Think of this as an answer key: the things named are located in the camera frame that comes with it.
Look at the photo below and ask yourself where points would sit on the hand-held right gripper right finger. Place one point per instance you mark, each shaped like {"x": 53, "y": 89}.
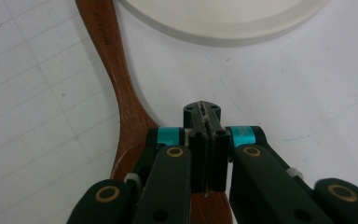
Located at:
{"x": 219, "y": 161}

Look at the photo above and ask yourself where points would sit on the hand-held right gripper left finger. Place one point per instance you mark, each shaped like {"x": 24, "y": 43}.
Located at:
{"x": 199, "y": 161}

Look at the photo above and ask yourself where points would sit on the dark brown wooden spoon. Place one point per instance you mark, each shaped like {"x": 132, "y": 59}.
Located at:
{"x": 121, "y": 77}

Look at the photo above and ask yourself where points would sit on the white hook stand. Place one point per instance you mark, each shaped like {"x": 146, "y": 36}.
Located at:
{"x": 223, "y": 21}

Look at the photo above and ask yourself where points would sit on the white grid mat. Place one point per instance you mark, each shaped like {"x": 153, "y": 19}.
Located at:
{"x": 28, "y": 93}

